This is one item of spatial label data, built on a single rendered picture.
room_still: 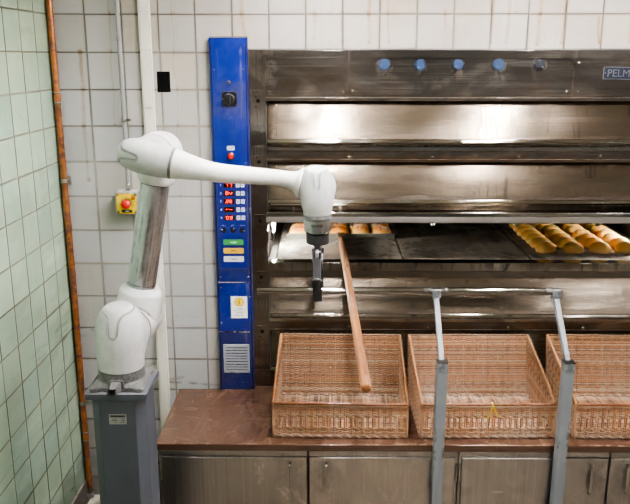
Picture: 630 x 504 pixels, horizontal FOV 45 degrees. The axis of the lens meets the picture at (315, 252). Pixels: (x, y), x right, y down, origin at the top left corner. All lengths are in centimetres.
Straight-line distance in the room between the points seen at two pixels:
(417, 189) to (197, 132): 98
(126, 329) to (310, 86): 135
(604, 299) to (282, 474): 163
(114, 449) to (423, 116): 182
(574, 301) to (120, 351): 205
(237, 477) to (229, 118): 148
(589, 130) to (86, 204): 220
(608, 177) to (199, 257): 183
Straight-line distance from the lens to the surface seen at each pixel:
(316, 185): 238
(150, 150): 246
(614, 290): 370
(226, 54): 328
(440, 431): 307
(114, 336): 258
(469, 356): 355
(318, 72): 330
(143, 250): 270
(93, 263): 356
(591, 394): 372
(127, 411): 266
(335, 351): 349
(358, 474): 320
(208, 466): 321
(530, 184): 345
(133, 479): 277
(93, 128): 345
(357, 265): 342
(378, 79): 331
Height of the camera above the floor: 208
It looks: 15 degrees down
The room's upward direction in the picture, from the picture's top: straight up
